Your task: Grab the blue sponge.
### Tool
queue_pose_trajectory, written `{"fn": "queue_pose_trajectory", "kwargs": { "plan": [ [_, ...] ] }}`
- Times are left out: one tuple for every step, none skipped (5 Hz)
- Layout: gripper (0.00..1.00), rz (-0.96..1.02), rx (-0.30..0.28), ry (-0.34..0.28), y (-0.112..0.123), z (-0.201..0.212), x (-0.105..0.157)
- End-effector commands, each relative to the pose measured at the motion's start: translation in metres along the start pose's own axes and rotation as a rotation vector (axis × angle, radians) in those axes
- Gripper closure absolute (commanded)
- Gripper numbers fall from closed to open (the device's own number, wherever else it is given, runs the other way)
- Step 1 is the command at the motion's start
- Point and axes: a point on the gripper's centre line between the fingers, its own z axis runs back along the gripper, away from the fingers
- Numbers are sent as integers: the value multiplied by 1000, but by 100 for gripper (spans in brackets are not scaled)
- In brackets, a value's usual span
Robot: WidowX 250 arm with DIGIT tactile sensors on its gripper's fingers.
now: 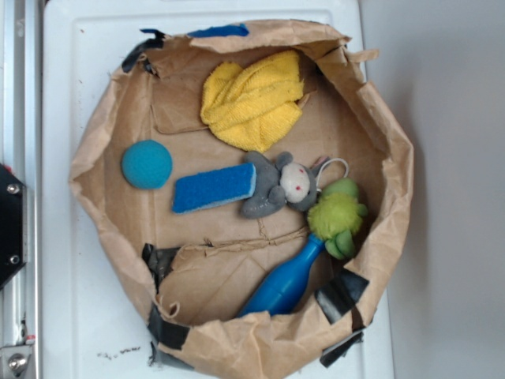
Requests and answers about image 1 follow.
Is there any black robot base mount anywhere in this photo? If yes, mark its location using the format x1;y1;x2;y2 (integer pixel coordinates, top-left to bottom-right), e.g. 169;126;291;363
0;164;26;290

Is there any blue foam ball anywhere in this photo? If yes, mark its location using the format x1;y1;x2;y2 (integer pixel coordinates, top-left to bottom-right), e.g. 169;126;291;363
121;140;173;190

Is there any aluminium frame rail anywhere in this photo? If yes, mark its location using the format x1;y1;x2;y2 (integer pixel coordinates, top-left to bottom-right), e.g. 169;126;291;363
1;1;44;378

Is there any grey plush mouse toy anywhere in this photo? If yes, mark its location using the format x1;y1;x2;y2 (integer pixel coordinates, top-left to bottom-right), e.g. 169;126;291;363
241;151;350;220

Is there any blue rectangular sponge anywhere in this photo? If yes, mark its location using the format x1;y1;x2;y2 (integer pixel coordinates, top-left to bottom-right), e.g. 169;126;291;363
172;163;256;214

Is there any brown paper bag bin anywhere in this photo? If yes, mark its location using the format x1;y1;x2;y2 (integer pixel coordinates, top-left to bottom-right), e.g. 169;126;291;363
70;20;413;378

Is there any green fuzzy plush toy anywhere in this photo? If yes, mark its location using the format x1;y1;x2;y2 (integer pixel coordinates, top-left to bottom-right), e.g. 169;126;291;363
307;178;368;260

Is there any blue plastic bowling pin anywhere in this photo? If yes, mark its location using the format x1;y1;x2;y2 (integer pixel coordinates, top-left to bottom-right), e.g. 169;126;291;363
237;234;324;317

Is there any white plastic tray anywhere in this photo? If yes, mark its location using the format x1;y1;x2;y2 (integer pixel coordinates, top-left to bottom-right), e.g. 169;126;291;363
41;0;396;379

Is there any yellow terry cloth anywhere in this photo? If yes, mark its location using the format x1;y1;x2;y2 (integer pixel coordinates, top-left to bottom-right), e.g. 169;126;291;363
200;51;304;152

